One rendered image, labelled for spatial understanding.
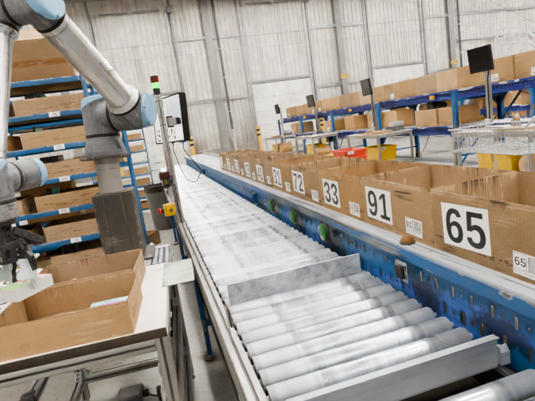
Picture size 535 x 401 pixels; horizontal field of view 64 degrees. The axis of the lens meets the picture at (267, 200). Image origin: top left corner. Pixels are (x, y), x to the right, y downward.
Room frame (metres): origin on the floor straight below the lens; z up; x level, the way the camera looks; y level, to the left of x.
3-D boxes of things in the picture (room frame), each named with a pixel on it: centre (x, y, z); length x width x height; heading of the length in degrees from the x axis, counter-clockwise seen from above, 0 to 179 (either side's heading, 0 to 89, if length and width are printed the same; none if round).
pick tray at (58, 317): (1.27, 0.65, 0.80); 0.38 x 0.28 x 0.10; 100
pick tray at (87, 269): (1.58, 0.72, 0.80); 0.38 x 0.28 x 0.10; 98
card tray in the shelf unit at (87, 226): (2.90, 1.29, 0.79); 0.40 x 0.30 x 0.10; 105
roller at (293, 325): (1.12, -0.11, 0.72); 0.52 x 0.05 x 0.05; 104
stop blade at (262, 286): (1.34, -0.06, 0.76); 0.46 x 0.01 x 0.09; 104
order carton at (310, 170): (2.11, -0.33, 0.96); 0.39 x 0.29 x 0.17; 14
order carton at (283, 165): (2.48, -0.23, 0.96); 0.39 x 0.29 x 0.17; 14
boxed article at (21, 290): (1.21, 0.74, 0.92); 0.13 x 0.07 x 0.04; 162
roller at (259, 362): (0.99, -0.15, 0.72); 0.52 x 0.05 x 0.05; 104
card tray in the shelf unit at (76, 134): (2.90, 1.29, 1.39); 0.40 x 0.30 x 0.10; 103
